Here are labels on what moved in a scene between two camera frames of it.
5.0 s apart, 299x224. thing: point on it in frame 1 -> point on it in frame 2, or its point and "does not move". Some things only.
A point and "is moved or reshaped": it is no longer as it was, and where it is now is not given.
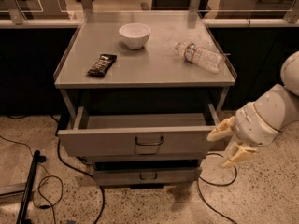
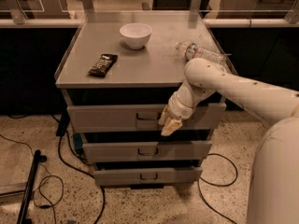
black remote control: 102,64 does not move
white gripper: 251,124 -> 178,111
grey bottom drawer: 148,175 does not move
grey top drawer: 97,134 is moved or reshaped
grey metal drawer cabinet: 141,91 does not move
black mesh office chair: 179,0 does not move
